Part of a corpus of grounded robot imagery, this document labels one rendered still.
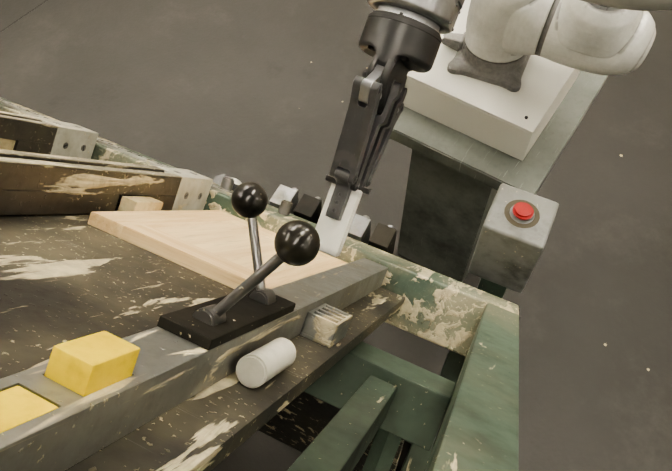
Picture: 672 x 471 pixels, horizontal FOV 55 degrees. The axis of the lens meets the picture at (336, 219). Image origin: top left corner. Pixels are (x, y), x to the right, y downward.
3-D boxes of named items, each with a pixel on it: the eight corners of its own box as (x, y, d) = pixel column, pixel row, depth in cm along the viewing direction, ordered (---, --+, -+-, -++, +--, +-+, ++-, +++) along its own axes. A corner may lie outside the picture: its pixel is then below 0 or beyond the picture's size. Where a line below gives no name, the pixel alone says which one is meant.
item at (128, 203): (158, 218, 110) (164, 202, 109) (131, 219, 102) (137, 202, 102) (144, 212, 110) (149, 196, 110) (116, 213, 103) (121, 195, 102)
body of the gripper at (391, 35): (438, 20, 57) (402, 120, 58) (448, 43, 66) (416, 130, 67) (361, -3, 59) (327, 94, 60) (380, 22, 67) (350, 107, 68)
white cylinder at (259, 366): (259, 394, 57) (291, 372, 64) (271, 363, 56) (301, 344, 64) (230, 380, 57) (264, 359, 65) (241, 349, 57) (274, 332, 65)
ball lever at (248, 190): (287, 305, 68) (270, 179, 69) (274, 311, 65) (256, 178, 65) (254, 308, 69) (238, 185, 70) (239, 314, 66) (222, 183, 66)
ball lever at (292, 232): (222, 339, 57) (334, 245, 54) (202, 348, 54) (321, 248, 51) (197, 305, 58) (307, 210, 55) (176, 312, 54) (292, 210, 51)
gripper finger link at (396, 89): (404, 85, 62) (401, 82, 61) (363, 194, 63) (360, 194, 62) (367, 73, 63) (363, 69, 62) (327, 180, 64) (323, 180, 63)
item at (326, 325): (345, 336, 82) (353, 315, 82) (329, 348, 76) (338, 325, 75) (317, 324, 83) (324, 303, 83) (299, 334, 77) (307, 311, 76)
